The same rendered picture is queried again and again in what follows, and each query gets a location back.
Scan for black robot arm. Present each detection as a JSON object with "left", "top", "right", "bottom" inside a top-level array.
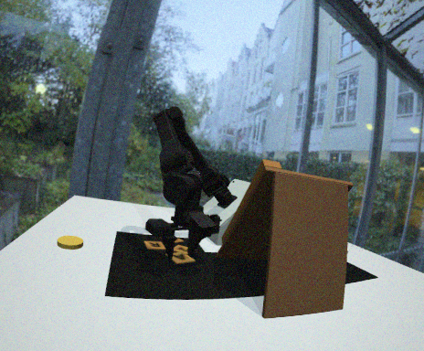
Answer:
[{"left": 153, "top": 106, "right": 238, "bottom": 238}]

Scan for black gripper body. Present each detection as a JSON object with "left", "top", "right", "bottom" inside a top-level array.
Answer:
[{"left": 145, "top": 201, "right": 202, "bottom": 238}]

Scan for tan wooden board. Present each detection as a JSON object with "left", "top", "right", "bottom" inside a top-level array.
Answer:
[{"left": 216, "top": 159, "right": 354, "bottom": 318}]

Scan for yellow letter tile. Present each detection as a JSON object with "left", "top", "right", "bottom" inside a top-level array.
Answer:
[{"left": 172, "top": 251, "right": 195, "bottom": 264}]

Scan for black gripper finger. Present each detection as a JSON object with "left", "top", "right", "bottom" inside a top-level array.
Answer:
[
  {"left": 161, "top": 236, "right": 177, "bottom": 261},
  {"left": 187, "top": 230, "right": 205, "bottom": 258}
]

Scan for yellow flat disc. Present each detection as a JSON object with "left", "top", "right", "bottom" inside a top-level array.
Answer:
[{"left": 57, "top": 236, "right": 83, "bottom": 250}]

